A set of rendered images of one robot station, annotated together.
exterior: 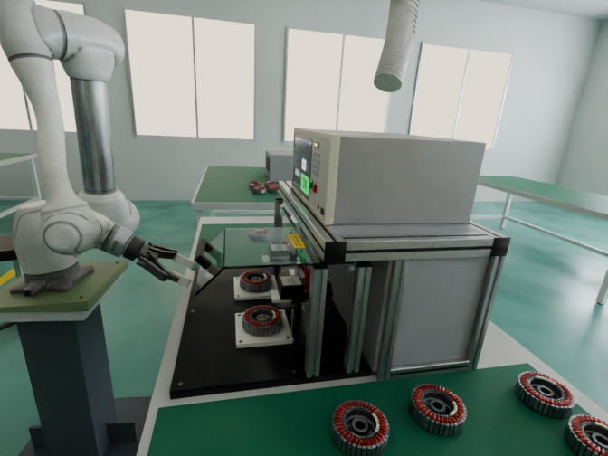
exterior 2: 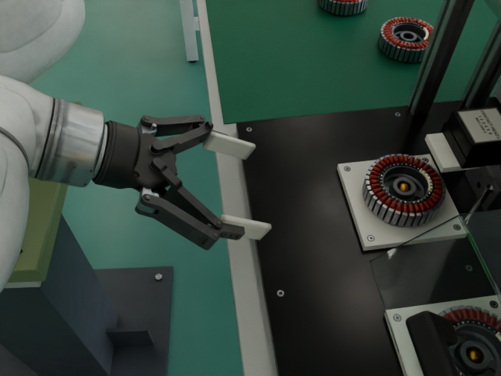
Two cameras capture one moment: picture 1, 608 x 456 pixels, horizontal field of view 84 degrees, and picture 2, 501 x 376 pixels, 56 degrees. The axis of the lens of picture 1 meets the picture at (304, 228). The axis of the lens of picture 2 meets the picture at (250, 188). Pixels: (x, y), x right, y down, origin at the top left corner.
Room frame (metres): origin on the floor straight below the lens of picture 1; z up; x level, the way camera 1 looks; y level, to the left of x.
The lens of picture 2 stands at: (0.63, 0.34, 1.35)
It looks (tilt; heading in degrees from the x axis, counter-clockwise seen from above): 53 degrees down; 5
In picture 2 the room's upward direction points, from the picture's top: straight up
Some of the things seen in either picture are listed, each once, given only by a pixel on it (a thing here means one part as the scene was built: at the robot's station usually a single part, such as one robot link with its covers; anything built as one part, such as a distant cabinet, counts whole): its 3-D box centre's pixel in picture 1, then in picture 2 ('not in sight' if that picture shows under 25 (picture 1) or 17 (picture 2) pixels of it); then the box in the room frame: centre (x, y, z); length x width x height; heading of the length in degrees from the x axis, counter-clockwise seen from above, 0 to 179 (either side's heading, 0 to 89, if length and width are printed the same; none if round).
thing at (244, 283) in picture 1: (255, 280); (402, 189); (1.06, 0.16, 0.80); 0.11 x 0.11 x 0.04
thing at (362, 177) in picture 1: (370, 168); not in sight; (1.00, -0.19, 1.22); 0.44 x 0.39 x 0.20; 13
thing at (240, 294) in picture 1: (255, 287); (399, 198); (1.06, 0.16, 0.78); 0.15 x 0.15 x 0.01; 13
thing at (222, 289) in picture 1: (263, 309); (435, 276); (0.94, 0.11, 0.76); 0.64 x 0.47 x 0.02; 13
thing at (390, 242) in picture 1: (364, 208); not in sight; (1.01, -0.18, 1.09); 0.68 x 0.44 x 0.05; 13
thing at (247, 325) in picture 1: (262, 319); not in sight; (0.82, 0.10, 0.80); 0.11 x 0.11 x 0.04
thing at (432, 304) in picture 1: (436, 317); not in sight; (0.71, -0.33, 0.91); 0.28 x 0.03 x 0.32; 103
